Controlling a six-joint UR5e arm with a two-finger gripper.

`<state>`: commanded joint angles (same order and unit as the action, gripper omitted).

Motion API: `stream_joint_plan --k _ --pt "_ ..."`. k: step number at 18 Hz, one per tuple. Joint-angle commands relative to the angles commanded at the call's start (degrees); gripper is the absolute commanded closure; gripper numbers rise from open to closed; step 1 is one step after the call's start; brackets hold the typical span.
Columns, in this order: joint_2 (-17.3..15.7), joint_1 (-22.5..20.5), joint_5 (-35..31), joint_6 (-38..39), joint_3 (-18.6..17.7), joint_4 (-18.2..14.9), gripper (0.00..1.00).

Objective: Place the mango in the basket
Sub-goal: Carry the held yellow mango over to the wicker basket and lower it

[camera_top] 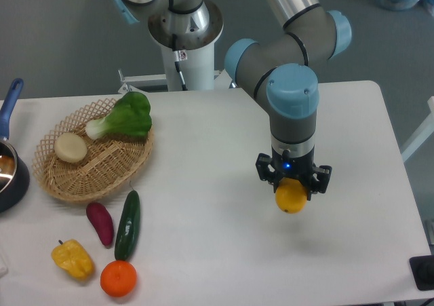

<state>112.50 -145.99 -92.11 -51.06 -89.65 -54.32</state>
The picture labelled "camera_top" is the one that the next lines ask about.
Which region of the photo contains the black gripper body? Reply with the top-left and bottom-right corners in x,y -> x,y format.
271,148 -> 315,178

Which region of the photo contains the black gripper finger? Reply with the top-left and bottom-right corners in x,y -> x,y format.
306,164 -> 332,200
255,153 -> 281,185

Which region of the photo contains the yellow mango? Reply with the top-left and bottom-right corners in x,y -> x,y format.
275,178 -> 308,214

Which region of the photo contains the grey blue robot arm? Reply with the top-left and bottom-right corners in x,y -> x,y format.
113,0 -> 352,201

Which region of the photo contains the woven wicker basket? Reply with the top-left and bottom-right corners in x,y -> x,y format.
32,98 -> 154,204

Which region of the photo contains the black device at edge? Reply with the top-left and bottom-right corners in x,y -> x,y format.
409,255 -> 433,291

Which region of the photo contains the green bok choy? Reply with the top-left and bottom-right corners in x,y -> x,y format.
85,92 -> 153,140

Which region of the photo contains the green cucumber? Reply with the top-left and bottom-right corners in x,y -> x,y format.
114,189 -> 141,261

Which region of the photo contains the purple sweet potato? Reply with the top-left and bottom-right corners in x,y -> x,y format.
86,202 -> 114,247

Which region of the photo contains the orange fruit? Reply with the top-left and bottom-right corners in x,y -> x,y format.
100,261 -> 138,298

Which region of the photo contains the round beige bun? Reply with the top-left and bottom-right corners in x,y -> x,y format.
54,133 -> 87,164

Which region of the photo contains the yellow bell pepper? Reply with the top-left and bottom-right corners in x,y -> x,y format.
51,239 -> 94,281

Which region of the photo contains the dark blue saucepan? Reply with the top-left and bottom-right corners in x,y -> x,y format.
1,78 -> 30,212

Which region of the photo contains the white pedestal base frame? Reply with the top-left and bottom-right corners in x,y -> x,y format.
117,69 -> 237,94

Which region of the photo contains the white frame leg right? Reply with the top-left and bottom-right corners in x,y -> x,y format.
401,97 -> 433,163

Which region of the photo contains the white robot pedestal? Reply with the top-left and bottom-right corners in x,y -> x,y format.
160,43 -> 215,92

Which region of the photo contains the black cable on pedestal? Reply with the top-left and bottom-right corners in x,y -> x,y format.
171,34 -> 189,92

